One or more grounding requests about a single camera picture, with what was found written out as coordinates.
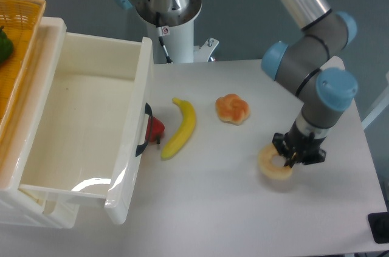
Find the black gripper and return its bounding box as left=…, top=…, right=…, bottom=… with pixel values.
left=272, top=131, right=326, bottom=168

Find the plain ring donut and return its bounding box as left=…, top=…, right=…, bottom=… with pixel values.
left=258, top=143, right=292, bottom=180

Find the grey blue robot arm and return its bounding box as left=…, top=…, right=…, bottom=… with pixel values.
left=115, top=0, right=358, bottom=167

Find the orange knotted bread roll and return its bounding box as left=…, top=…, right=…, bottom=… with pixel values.
left=215, top=94, right=250, bottom=125

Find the black device at table edge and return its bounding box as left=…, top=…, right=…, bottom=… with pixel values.
left=368, top=212, right=389, bottom=244

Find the yellow banana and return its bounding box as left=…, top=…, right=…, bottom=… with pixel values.
left=161, top=97, right=197, bottom=160

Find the red bell pepper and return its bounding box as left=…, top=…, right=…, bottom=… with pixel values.
left=145, top=117, right=165, bottom=145

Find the white plastic drawer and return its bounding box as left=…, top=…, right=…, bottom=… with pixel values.
left=19, top=33, right=153, bottom=225

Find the white plastic drawer cabinet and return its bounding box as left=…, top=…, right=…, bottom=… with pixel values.
left=1, top=17, right=79, bottom=228

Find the orange woven basket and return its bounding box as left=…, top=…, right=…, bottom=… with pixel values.
left=1, top=0, right=46, bottom=139

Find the green bell pepper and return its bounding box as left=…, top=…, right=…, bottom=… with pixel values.
left=0, top=26, right=14, bottom=63

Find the white metal table bracket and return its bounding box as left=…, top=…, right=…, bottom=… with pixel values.
left=193, top=37, right=219, bottom=63

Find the black drawer handle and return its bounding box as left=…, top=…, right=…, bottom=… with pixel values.
left=135, top=103, right=154, bottom=157

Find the black cable on pedestal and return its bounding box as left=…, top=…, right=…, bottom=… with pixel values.
left=155, top=11, right=174, bottom=64

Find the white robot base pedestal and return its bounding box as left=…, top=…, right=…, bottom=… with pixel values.
left=135, top=0, right=202, bottom=64

